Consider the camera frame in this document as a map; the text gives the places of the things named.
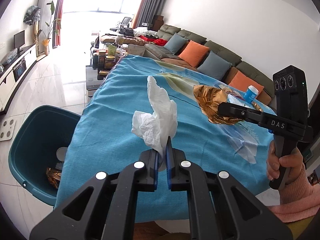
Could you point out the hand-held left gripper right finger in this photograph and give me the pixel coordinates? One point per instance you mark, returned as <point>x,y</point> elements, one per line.
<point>169,165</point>

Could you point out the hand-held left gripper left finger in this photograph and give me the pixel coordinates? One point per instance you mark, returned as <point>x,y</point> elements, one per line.
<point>156,170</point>

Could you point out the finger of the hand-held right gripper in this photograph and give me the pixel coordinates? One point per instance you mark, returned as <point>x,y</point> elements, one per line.
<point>232,111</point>

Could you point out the gold foil wrapper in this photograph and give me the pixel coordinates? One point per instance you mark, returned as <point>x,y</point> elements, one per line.
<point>210,100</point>

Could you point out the white paper towel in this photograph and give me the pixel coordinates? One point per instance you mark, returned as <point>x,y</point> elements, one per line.
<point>157,120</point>

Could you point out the teal plastic trash bin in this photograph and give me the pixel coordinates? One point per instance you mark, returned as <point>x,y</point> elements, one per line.
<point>37,130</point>

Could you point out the person's right forearm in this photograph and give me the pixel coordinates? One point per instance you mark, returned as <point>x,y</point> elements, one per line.
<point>297,192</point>

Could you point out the person's right hand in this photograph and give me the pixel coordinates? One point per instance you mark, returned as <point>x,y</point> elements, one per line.
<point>291,161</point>

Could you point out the pink snack packet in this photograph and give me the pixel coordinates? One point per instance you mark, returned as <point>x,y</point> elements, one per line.
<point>236,97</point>

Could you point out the clear cracker packet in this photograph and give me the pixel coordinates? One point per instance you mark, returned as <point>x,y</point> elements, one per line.
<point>225,88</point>

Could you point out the blue cup with white lid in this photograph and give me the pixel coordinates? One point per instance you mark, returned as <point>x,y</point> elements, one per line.
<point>250,93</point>

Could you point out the gold snack packet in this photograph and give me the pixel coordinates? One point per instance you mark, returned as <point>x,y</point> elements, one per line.
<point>257,106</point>

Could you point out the orange cushion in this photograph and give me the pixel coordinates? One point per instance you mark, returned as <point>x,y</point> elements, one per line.
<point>246,83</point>
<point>193,52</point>

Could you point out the blue grey cushion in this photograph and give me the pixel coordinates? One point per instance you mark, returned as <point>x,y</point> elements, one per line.
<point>215,65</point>
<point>175,43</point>

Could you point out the brown cloth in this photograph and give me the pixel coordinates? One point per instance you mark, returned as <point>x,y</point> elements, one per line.
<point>150,231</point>

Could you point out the blue printed blanket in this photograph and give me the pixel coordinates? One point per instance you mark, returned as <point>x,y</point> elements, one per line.
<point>112,110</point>

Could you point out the green brown sofa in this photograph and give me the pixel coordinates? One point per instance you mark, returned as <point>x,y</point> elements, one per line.
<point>192,33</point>

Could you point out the red cloth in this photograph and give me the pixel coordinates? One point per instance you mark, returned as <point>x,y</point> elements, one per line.
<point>160,41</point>

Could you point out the gold snack wrapper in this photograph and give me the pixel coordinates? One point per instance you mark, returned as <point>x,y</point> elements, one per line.
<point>53,177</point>

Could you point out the grey coffee table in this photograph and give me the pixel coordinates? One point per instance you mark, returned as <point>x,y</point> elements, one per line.
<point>92,85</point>

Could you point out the flat brown tin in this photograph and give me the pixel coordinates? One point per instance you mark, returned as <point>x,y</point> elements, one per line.
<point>103,73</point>

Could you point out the brown wooden box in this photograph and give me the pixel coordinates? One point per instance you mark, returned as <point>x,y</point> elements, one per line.
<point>157,21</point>

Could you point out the brown jar with lid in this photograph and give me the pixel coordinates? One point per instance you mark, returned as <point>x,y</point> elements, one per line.
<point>110,62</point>
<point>101,58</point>

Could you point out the white cloth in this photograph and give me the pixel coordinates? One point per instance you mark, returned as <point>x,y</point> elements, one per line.
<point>143,31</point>

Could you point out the yellow cloth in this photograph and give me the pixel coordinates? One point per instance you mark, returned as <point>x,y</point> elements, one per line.
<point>300,230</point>

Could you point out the dark bottle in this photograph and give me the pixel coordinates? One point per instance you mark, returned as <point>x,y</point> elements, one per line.
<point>94,60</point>

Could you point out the black bag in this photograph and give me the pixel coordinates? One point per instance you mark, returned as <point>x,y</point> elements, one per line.
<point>127,31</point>

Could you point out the large clear plastic jar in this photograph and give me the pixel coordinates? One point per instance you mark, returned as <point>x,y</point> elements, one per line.
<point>119,40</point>

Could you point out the orange grey curtain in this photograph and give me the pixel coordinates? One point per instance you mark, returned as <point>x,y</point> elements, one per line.
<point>150,2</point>
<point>60,12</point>

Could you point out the black office chair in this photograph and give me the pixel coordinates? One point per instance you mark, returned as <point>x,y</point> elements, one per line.
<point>123,22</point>

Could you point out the white body scale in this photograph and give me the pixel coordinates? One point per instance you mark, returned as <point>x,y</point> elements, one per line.
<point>7,130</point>

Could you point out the tall plant in yellow pot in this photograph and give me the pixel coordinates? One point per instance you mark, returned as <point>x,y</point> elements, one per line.
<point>46,42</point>

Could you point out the white TV cabinet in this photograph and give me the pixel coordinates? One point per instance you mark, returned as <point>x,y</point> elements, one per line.
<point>30,52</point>

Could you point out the pale wooden stand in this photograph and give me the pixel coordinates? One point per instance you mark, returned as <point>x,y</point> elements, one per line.
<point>36,37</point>

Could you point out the clear plastic bag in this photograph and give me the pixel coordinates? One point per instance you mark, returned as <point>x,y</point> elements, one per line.
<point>10,56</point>

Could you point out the black monitor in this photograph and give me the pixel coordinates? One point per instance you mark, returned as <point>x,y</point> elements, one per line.
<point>19,38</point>

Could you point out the blue patterned cloth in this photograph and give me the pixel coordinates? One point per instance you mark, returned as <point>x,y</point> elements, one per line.
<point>31,15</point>

